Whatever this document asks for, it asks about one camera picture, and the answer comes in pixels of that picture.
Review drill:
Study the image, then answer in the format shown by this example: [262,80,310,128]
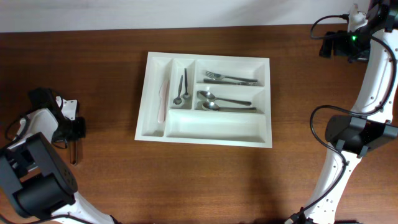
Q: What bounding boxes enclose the metal tongs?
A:
[69,141,78,166]

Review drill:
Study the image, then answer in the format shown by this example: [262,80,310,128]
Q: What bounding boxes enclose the pink plastic knife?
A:
[157,80,169,123]

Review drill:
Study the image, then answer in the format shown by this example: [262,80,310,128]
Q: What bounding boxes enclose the small teaspoon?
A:
[173,75,183,105]
[183,68,190,101]

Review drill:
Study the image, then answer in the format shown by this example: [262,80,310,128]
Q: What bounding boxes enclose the white plastic cutlery tray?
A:
[135,52,272,148]

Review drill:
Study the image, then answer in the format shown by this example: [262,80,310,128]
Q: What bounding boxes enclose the large metal spoon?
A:
[197,90,252,106]
[201,102,257,113]

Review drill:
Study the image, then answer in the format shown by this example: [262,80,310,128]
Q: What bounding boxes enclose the metal fork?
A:
[203,78,258,86]
[205,70,258,83]

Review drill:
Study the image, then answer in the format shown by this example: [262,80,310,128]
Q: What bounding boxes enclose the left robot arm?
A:
[1,88,117,223]

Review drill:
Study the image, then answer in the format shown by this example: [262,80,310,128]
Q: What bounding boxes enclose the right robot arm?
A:
[286,1,397,223]

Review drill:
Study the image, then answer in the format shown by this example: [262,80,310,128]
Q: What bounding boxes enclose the right black cable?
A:
[284,14,398,224]

